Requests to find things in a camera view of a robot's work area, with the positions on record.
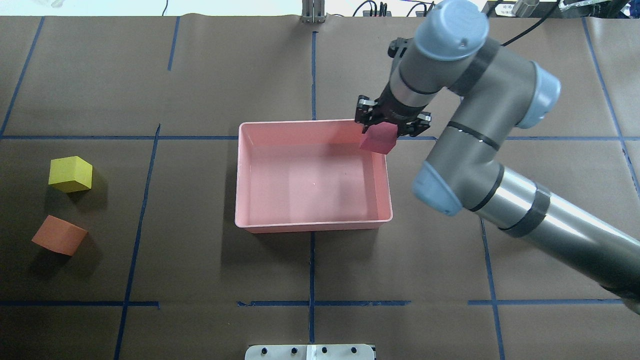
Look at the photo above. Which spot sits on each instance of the yellow foam block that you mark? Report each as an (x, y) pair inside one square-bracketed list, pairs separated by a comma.
[(70, 174)]

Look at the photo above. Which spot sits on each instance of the red foam block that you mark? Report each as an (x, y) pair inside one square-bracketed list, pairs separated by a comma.
[(379, 138)]

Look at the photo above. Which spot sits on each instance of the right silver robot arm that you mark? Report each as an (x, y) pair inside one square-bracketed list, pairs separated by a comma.
[(500, 90)]

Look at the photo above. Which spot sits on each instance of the orange foam block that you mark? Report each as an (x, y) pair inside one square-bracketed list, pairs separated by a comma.
[(59, 236)]

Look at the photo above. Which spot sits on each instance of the pink plastic bin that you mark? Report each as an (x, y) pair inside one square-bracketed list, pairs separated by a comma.
[(309, 175)]

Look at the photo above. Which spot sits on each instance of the aluminium frame post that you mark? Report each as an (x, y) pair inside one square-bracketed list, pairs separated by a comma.
[(313, 11)]

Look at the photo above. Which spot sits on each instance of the white pedestal post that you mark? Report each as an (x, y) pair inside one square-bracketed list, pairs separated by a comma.
[(356, 351)]

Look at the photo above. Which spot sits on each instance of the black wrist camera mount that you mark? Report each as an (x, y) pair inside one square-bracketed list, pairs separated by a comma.
[(398, 47)]

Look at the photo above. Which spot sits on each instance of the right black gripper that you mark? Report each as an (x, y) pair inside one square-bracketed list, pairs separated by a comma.
[(391, 109)]

